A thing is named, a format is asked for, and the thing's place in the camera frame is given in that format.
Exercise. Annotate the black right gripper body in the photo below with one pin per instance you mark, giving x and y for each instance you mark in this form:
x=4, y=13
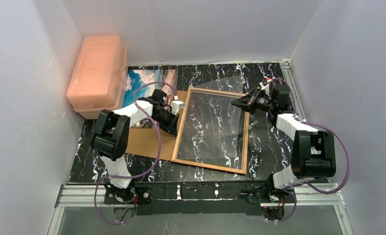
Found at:
x=253, y=102

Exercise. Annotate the wooden picture frame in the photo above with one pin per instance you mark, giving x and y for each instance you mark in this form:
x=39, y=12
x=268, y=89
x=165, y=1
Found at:
x=242, y=165

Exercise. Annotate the clear acrylic sheet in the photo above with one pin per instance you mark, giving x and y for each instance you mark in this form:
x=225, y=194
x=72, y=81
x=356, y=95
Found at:
x=211, y=129

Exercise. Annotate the beach landscape photo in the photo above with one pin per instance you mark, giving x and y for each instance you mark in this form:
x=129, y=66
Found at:
x=141, y=83

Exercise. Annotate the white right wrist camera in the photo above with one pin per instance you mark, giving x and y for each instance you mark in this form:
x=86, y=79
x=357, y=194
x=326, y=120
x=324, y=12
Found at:
x=264, y=85

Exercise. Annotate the brown fibreboard backing board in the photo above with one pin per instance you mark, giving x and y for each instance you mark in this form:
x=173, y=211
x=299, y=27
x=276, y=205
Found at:
x=145, y=138

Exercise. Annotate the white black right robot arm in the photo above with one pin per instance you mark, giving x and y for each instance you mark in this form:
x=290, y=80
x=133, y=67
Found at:
x=329, y=155

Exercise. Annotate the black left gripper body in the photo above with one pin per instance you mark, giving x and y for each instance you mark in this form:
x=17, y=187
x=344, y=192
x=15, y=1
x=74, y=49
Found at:
x=172, y=121

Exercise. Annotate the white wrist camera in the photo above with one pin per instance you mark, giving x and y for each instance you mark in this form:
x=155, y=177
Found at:
x=176, y=106
x=264, y=85

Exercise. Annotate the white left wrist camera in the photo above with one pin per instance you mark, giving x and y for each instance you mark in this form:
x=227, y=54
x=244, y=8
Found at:
x=176, y=106

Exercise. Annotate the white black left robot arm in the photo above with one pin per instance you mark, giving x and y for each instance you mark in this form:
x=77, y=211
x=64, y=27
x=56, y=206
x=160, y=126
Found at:
x=111, y=133

